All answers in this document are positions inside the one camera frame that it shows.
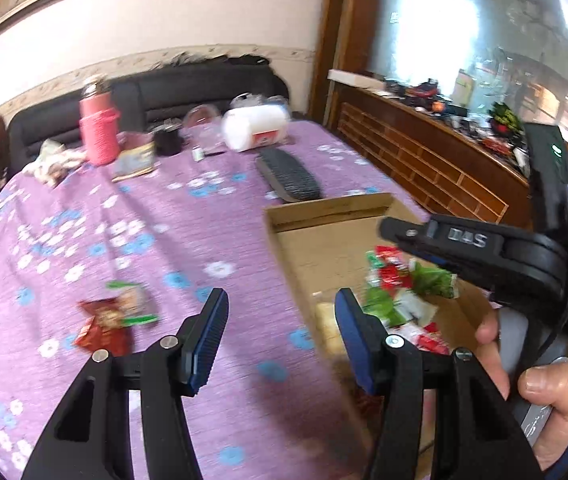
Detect black sofa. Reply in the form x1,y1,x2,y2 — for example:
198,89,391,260
6,57,289,171

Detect yellow biscuit packet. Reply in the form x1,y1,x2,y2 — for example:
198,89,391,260
313,299,345,357

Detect wooden sideboard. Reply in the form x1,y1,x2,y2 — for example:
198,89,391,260
331,80,534,231

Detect white flat box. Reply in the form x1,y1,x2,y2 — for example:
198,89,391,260
327,69,387,88

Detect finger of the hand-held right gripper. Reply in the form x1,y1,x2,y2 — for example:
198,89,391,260
378,215,445,257
407,255,490,292

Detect dark clothes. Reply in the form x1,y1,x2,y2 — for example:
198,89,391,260
156,52,269,68

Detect black glasses case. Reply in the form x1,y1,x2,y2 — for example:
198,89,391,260
255,146,322,204

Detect green white snack packet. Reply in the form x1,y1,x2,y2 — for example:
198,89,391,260
411,262,459,300

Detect white plastic jar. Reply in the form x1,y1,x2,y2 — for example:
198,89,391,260
221,102,292,152

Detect red white-print snack packet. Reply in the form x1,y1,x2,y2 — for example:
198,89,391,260
73,322,134,355

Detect black cup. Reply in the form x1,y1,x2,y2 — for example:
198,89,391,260
151,120,185,157

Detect white glove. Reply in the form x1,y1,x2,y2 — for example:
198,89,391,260
31,140,87,188

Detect red green-trimmed snack packet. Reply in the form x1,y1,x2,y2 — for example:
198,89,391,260
366,245,409,288

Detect small booklet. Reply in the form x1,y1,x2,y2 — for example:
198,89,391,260
111,132,157,182

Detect brown snack packet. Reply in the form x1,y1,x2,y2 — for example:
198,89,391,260
78,296,130,331

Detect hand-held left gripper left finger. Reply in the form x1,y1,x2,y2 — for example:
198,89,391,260
21,287,229,480

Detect clear plastic cup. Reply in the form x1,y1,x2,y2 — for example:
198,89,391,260
184,102,219,131

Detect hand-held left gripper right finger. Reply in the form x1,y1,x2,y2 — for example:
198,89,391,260
334,287,544,480

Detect pink sleeved bottle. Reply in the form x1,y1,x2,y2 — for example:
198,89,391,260
79,76,121,166

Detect purple floral tablecloth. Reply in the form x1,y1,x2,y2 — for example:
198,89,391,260
0,120,429,480

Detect person's right hand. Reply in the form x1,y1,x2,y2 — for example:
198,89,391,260
474,305,568,471

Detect sideboard clutter pile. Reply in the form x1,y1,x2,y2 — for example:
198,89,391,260
384,67,532,181

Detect small lighter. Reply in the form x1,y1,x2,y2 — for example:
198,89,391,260
191,145,227,161

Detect clear green-edged snack packet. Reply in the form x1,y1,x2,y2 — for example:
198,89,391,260
105,280,159,327

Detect etched glass panel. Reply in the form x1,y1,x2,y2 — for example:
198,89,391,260
369,0,568,126

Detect cardboard box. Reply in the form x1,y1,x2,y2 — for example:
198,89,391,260
263,192,502,480

